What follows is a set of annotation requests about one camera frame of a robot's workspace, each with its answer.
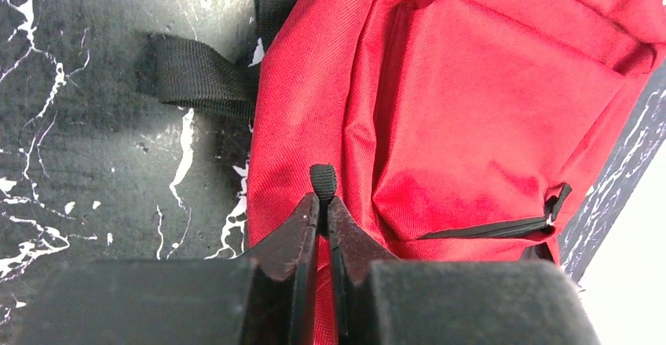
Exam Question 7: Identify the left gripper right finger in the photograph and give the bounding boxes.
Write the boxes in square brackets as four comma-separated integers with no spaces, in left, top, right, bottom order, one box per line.
[327,198,599,344]

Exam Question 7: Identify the red student backpack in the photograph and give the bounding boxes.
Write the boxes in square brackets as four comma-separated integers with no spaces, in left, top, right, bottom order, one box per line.
[148,0,665,344]

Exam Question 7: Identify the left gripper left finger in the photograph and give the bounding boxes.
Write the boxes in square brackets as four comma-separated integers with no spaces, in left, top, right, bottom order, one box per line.
[13,193,320,344]

